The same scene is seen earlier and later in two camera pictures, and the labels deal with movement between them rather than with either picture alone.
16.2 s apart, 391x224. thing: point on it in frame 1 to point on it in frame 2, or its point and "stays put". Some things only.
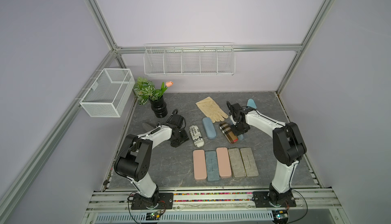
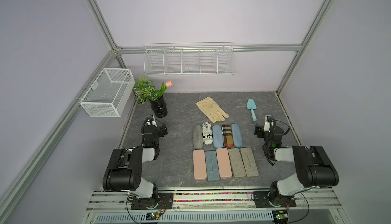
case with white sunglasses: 209,128 to 217,139
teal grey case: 212,166 stays put
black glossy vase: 159,108 stays put
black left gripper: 185,138 to 162,131
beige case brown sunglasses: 196,135 to 207,133
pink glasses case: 223,162 stays put
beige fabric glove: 208,107 stays put
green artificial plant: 144,89 stays put
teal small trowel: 251,103 stays put
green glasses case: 237,168 stays put
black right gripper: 235,132 to 259,131
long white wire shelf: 192,59 stays put
